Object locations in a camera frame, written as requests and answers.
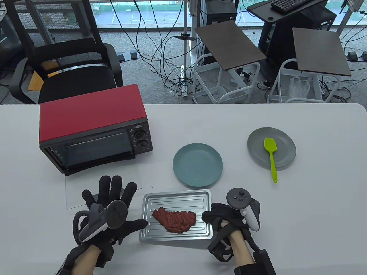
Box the white metal frame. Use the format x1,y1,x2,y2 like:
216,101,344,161
338,0,367,32

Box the grey left hand controller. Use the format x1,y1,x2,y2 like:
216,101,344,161
73,201,128,242

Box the silver baking tray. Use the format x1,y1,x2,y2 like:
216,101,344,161
139,189,214,241

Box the person's left hand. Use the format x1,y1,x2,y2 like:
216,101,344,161
73,175,149,250

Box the black computer tower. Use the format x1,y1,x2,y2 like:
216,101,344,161
201,0,239,32

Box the person's right forearm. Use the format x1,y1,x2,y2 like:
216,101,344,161
228,229,256,267

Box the black computer desk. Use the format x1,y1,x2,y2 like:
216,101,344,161
247,0,337,72

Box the clear plastic bag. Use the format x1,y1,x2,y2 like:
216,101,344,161
288,76,312,99

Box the black keyboard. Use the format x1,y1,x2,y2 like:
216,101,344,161
271,0,311,15

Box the grey round plate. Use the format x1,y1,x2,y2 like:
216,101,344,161
247,127,296,168

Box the brown top white side table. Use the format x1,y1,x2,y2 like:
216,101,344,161
192,20,268,104
267,27,352,104

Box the white metal post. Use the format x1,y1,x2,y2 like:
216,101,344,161
182,0,201,98

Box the tangle of black cables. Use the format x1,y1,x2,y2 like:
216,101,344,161
110,0,201,96

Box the green dessert spatula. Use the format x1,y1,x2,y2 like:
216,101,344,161
264,138,278,184

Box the brown paper envelope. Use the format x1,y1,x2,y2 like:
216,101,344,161
28,59,62,91

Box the black right arm strap box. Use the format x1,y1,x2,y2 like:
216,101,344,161
234,249,276,275

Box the red oven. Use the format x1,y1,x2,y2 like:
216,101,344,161
39,84,153,210

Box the grey hand controller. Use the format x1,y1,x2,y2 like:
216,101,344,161
226,188,260,231
73,201,128,242

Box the black left arm strap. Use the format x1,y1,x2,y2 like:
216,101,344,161
54,254,75,275

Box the teal round plate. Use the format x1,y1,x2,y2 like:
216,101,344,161
173,143,223,188

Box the grey right hand controller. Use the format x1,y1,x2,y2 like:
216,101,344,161
226,188,260,231

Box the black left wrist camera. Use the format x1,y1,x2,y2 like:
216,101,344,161
96,246,115,268

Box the black office chair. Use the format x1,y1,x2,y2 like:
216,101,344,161
6,0,124,105

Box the red raw steak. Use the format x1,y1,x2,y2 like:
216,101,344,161
152,207,197,234

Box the person's right hand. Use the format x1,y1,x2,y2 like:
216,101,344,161
202,199,261,239

